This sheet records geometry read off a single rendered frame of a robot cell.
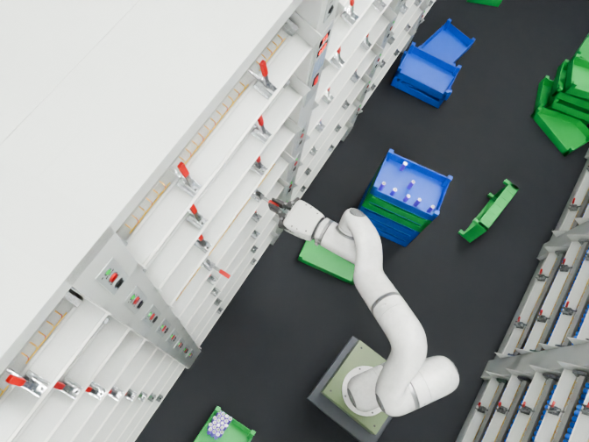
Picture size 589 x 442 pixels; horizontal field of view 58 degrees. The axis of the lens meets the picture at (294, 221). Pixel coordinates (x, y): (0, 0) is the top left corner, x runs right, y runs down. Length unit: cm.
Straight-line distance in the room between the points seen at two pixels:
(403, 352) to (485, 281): 154
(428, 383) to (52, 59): 110
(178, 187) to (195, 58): 28
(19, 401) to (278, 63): 80
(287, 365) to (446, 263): 95
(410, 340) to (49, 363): 80
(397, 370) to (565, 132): 229
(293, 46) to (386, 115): 187
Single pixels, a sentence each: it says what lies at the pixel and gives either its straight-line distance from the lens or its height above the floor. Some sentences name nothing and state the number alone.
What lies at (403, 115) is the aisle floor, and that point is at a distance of 307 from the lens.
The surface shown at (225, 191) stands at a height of 135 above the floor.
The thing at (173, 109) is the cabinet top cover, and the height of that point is 181.
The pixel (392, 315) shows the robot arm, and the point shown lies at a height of 122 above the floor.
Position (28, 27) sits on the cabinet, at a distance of 96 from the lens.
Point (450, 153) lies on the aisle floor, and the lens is 304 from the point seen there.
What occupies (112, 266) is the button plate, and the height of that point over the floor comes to 170.
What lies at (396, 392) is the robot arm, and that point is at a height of 117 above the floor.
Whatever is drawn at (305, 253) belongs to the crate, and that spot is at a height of 0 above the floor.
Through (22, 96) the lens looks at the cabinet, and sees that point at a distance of 90.
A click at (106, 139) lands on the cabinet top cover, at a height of 181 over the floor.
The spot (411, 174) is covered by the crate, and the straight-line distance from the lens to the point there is 244.
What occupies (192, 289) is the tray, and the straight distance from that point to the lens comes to 160.
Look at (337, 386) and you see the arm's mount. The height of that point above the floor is 35.
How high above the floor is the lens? 252
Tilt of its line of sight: 70 degrees down
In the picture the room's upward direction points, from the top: 16 degrees clockwise
